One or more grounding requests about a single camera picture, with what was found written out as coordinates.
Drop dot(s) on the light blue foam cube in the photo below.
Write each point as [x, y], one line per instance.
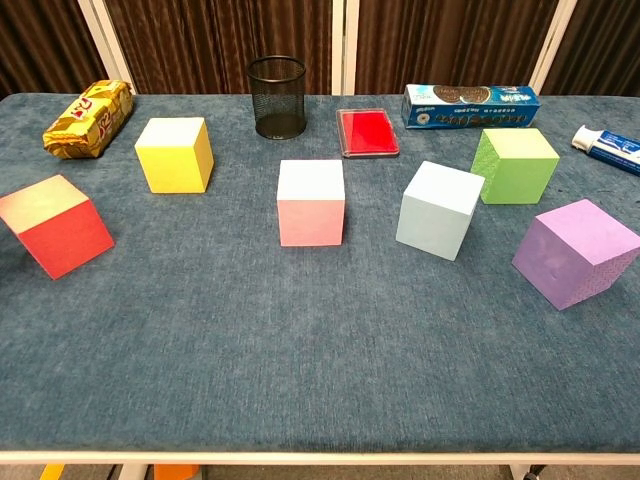
[432, 220]

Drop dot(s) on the yellow foam cube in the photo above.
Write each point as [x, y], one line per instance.
[170, 165]

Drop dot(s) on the green foam cube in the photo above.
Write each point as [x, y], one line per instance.
[520, 175]

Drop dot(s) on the red foam cube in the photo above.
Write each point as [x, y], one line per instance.
[60, 240]

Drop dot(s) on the pink foam cube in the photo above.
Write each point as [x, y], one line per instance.
[310, 215]

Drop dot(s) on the purple foam cube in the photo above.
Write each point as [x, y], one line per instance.
[560, 255]

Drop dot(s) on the red ink pad case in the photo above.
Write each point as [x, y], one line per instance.
[367, 132]

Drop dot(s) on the black mesh pen holder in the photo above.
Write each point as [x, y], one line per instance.
[277, 100]

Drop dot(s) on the blue cookie box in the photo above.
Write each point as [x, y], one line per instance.
[470, 107]

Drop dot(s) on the brown curtain panel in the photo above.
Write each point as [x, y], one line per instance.
[225, 30]
[40, 45]
[605, 45]
[450, 40]

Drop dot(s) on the gold biscuit packet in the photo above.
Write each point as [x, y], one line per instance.
[90, 120]

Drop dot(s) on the orange plastic object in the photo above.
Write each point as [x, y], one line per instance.
[175, 472]

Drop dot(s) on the white blue toothpaste tube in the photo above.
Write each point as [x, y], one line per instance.
[612, 147]

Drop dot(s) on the white partition post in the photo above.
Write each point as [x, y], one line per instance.
[552, 45]
[350, 45]
[107, 45]

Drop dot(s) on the white table frame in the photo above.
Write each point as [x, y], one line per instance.
[320, 458]

